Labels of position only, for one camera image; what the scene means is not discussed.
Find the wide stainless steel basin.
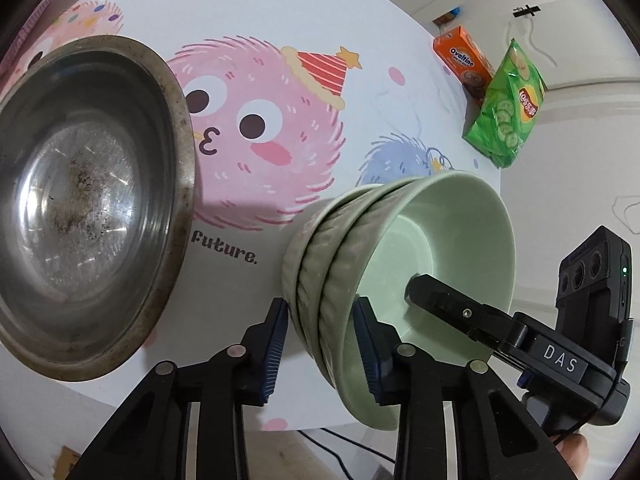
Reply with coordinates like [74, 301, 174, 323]
[0, 34, 197, 382]

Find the cream ribbed bowl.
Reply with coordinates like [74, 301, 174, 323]
[281, 183, 386, 341]

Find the orange snack box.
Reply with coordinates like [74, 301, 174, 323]
[432, 25, 497, 106]

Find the rust-spotted steel bowl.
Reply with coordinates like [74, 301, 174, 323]
[0, 35, 188, 373]

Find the cartoon printed tablecloth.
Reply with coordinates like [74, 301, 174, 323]
[0, 0, 506, 433]

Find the black floor cable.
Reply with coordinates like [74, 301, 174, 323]
[300, 427, 396, 466]

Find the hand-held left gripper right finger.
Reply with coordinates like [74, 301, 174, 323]
[351, 296, 578, 480]

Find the blue and brown carton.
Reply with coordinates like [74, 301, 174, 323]
[432, 6, 463, 28]

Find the green chips bag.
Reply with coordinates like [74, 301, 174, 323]
[461, 37, 547, 170]

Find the person's right hand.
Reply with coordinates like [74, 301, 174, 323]
[552, 432, 591, 480]

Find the light green ribbed bowl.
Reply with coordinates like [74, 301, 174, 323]
[320, 170, 517, 431]
[295, 179, 421, 376]

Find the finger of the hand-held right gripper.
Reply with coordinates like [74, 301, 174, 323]
[406, 273, 532, 361]

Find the brown cardboard piece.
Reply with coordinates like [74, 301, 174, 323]
[54, 445, 83, 480]

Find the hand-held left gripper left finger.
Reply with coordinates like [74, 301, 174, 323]
[65, 297, 291, 480]

